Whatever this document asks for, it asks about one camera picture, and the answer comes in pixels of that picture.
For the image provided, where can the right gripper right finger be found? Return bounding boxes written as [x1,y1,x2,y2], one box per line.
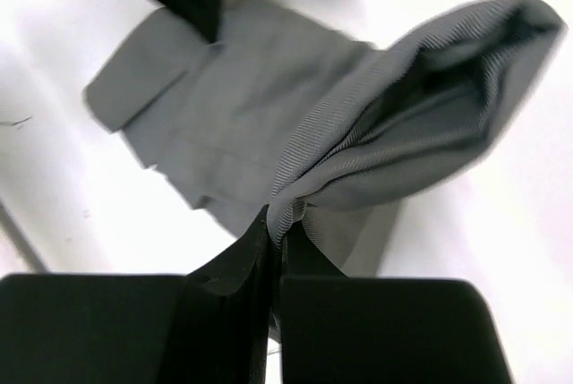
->
[279,223,512,384]

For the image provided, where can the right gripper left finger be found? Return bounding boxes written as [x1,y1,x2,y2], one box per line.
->
[1,214,271,383]

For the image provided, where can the grey pleated skirt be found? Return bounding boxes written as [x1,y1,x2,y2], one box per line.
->
[84,0,565,276]

